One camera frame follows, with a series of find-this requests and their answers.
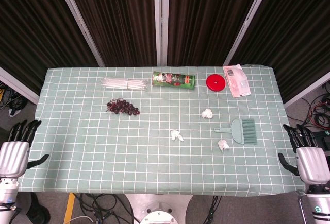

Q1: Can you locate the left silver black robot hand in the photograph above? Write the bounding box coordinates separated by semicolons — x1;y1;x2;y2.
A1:
0;119;50;180

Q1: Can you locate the pink white plastic packet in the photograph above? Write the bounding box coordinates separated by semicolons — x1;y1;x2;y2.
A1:
222;63;252;99

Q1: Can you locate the red round lid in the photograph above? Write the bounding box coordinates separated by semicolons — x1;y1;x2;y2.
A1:
205;74;226;92

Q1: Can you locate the small green hand broom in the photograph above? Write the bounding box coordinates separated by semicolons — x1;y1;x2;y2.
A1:
213;118;258;146

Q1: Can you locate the black floor cable tangle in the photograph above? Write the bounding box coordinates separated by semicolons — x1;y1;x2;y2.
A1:
71;193;135;224

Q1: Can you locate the dark cable tangle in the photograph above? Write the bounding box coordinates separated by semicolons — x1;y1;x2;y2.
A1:
0;81;29;115

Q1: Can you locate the red black cable tangle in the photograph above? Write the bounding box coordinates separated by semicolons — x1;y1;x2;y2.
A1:
286;83;330;132

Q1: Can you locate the dark red grape bunch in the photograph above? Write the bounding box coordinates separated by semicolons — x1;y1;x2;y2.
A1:
106;98;141;117

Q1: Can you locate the green snack tube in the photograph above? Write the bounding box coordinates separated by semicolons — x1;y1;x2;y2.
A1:
152;71;196;91

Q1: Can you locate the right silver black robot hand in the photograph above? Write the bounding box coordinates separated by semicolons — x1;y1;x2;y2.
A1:
278;123;330;185

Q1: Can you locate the bundle of white straws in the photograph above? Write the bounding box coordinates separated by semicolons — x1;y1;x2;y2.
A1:
100;77;150;92

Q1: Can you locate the green white checked tablecloth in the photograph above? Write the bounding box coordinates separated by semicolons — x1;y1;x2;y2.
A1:
18;63;307;197

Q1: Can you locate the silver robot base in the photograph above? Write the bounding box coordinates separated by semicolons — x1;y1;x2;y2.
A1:
124;194;194;224

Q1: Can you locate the white partition frame post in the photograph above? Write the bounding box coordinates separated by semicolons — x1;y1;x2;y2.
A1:
153;0;170;66
53;0;105;68
222;0;275;66

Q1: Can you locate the black rounded object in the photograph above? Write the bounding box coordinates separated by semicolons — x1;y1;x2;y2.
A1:
25;192;51;224

